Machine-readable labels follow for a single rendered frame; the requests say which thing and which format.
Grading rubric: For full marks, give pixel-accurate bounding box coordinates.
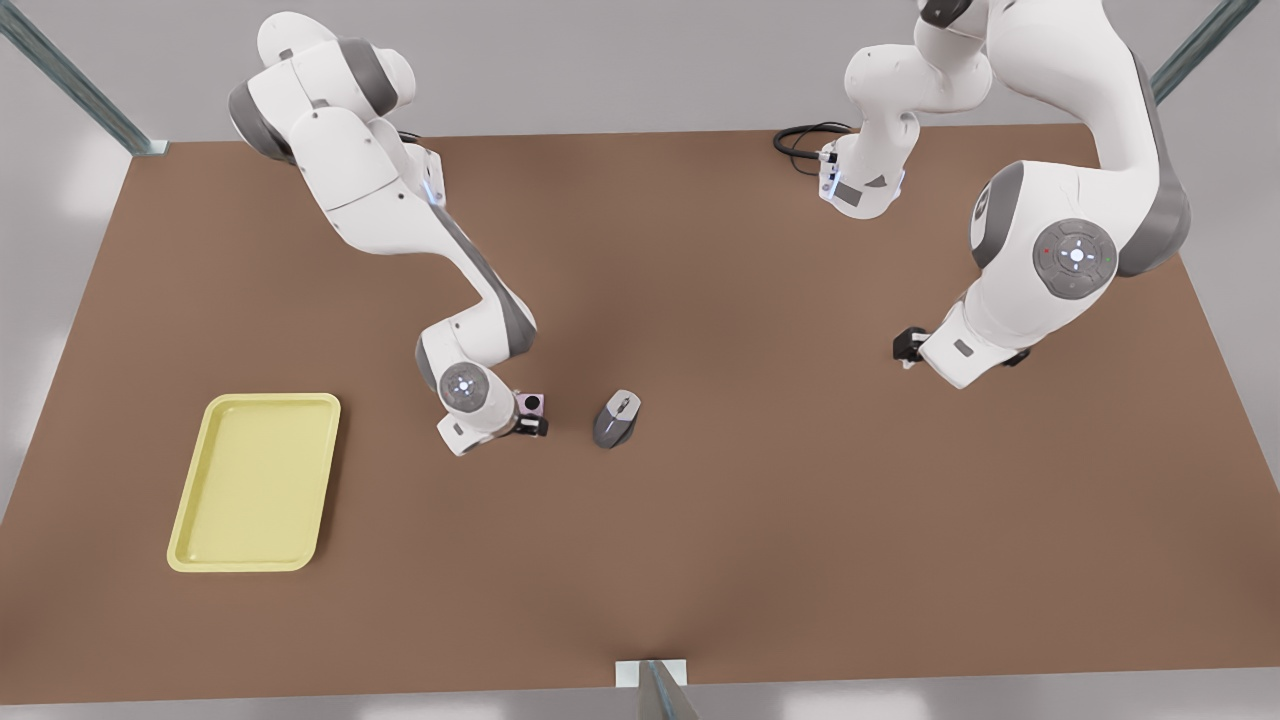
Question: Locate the silver frame post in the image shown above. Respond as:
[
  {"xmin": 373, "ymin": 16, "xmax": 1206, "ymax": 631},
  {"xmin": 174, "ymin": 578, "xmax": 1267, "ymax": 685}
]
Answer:
[
  {"xmin": 614, "ymin": 659, "xmax": 703, "ymax": 720},
  {"xmin": 0, "ymin": 0, "xmax": 170, "ymax": 157},
  {"xmin": 1150, "ymin": 0, "xmax": 1263, "ymax": 104}
]

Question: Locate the grey computer mouse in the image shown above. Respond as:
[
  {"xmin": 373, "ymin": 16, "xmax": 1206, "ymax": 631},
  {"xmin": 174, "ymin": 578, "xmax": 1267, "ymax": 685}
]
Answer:
[{"xmin": 593, "ymin": 389, "xmax": 643, "ymax": 450}]

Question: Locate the yellow plastic tray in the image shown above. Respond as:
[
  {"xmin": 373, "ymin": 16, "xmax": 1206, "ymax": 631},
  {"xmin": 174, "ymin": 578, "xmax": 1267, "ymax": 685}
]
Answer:
[{"xmin": 166, "ymin": 393, "xmax": 342, "ymax": 574}]

